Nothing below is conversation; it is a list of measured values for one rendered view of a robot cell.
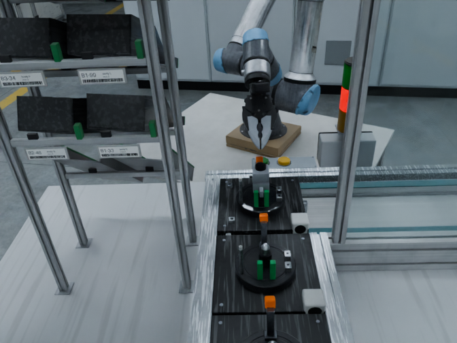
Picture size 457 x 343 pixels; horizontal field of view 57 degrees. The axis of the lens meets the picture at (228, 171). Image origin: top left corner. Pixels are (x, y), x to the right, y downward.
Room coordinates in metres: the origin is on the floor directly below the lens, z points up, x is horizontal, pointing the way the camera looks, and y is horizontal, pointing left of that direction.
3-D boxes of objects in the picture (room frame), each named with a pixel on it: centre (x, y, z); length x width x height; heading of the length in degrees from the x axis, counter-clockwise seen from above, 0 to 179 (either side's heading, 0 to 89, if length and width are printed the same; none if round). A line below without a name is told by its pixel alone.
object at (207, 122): (1.45, -0.12, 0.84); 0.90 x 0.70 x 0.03; 58
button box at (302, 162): (1.15, -0.18, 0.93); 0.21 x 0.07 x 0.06; 87
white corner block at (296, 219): (0.84, -0.18, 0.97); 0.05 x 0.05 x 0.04; 87
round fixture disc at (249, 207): (0.94, -0.09, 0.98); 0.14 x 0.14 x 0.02
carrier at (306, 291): (0.69, -0.07, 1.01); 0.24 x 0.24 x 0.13; 87
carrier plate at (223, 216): (0.94, -0.09, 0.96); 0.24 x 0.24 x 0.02; 87
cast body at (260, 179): (0.93, -0.09, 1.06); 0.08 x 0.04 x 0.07; 177
